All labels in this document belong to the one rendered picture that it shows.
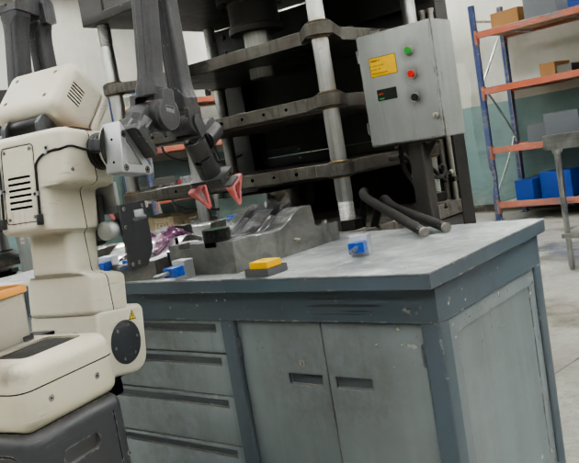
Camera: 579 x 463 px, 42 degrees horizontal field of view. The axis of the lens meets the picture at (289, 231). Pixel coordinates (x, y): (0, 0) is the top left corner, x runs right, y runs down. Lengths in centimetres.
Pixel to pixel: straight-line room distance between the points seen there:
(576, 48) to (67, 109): 742
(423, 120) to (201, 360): 111
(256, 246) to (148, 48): 64
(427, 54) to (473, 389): 122
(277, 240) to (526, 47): 707
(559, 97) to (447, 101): 623
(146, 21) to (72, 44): 848
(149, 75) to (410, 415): 101
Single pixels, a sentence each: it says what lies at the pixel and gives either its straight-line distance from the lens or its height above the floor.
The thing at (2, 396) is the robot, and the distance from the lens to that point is 142.
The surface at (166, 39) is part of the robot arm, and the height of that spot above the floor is 142.
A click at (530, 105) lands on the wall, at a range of 900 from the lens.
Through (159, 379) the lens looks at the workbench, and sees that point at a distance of 240.
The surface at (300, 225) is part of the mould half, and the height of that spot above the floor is 88.
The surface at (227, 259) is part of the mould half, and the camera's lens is 206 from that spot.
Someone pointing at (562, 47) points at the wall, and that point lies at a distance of 882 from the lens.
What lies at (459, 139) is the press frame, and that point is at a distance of 341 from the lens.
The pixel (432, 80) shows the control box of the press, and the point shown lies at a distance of 262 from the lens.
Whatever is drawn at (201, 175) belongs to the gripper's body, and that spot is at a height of 108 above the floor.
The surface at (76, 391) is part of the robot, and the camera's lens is 148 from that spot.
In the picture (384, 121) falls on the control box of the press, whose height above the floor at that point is 116.
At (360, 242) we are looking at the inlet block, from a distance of 195.
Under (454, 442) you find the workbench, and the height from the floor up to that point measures 40.
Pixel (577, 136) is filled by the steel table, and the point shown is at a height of 91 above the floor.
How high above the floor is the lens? 110
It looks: 6 degrees down
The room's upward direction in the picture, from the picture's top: 9 degrees counter-clockwise
